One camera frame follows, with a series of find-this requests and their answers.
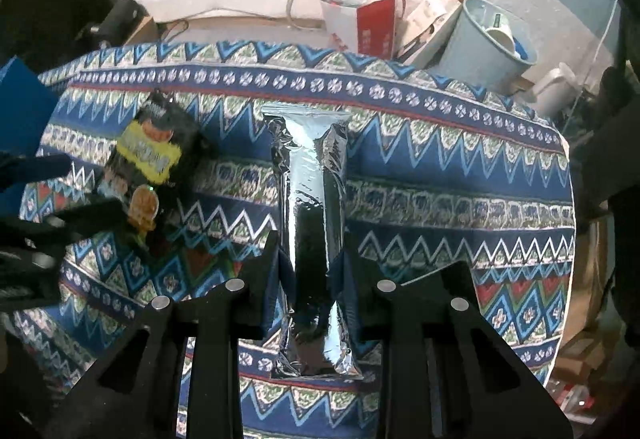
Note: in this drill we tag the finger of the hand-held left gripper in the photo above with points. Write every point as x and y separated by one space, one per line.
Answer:
75 221
35 171

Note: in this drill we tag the black snack packet orange picture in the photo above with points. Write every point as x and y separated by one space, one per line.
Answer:
150 154

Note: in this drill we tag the blue cardboard box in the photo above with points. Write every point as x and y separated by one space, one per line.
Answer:
25 109

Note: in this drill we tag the light blue bin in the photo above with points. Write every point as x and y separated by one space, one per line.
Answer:
470 54

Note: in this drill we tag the patterned blue tablecloth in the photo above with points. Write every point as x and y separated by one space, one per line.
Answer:
450 199

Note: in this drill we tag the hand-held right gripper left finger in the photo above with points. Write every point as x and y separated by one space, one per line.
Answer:
267 299

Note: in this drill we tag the black device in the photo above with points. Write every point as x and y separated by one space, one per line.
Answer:
117 19

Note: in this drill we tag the white jug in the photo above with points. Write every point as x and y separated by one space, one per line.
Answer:
552 91

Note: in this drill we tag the small brown cardboard box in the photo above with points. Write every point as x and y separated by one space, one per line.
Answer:
142 30

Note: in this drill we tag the brown cardboard boxes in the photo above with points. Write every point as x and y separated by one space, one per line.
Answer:
585 354

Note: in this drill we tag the black chair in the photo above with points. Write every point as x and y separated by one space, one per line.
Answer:
615 139

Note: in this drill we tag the folded cardboard piece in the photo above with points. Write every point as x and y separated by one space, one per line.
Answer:
435 14

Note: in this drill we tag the red white paper bag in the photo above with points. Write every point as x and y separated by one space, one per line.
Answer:
370 31

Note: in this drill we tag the white paper cup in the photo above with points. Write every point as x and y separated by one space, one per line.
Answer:
502 36

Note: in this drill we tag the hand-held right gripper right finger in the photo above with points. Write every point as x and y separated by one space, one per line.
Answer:
351 291

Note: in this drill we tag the silver foil snack packet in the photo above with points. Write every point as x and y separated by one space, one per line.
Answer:
310 199

